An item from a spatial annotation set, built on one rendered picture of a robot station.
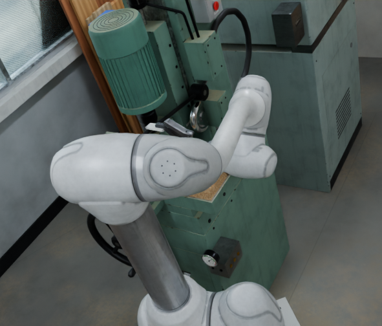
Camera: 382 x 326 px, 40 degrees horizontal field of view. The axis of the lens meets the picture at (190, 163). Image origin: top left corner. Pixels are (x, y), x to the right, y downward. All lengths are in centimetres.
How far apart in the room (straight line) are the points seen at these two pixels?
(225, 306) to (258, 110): 52
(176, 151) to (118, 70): 83
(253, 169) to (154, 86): 49
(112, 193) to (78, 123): 253
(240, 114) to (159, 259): 41
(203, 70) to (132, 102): 28
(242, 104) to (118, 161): 49
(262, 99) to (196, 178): 58
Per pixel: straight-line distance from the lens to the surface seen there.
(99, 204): 102
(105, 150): 98
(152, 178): 91
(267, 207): 237
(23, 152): 322
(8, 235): 326
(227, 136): 123
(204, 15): 187
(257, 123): 146
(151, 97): 176
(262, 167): 145
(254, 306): 136
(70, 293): 295
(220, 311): 139
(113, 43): 165
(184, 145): 92
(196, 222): 187
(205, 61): 183
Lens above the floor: 206
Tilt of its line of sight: 37 degrees down
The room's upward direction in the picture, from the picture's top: 18 degrees counter-clockwise
